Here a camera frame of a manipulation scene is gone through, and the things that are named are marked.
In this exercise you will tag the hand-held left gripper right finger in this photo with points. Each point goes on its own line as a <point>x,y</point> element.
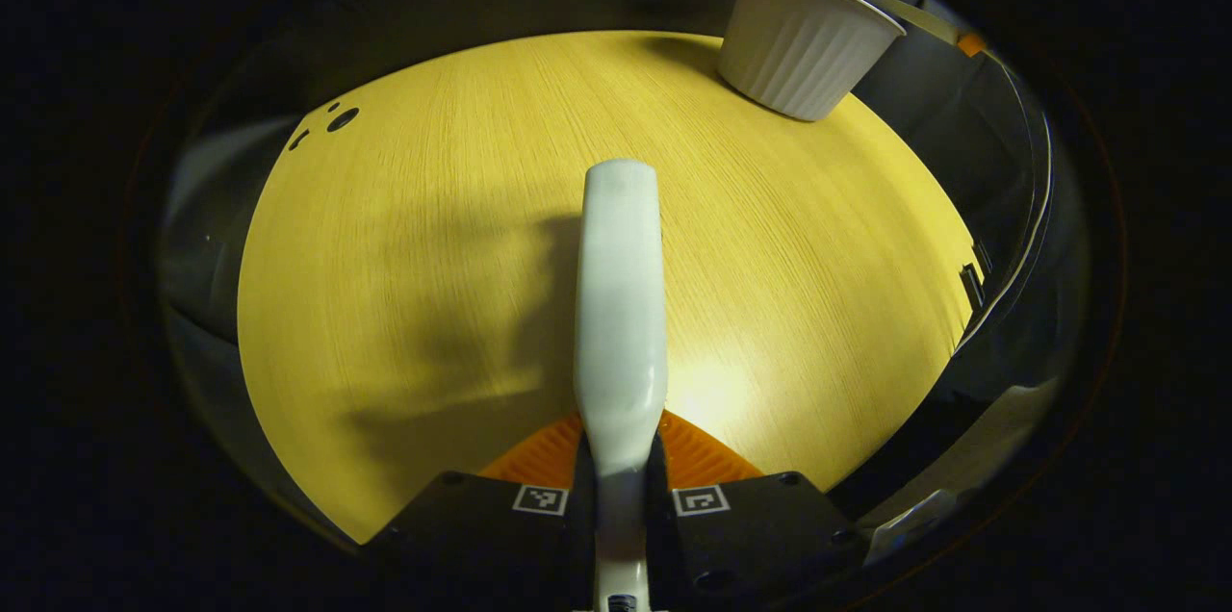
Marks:
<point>760,545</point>

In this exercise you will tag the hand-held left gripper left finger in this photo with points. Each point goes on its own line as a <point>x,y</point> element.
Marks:
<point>481,545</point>

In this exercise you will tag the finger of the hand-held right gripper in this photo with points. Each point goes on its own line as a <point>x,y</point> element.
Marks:
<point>972,43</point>

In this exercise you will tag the white ribbed garbage bin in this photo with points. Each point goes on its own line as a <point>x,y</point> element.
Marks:
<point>804,44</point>

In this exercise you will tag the small white broom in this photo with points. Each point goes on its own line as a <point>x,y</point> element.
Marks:
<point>621,304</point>

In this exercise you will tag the wooden desktop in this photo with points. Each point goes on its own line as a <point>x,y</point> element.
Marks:
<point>433,304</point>

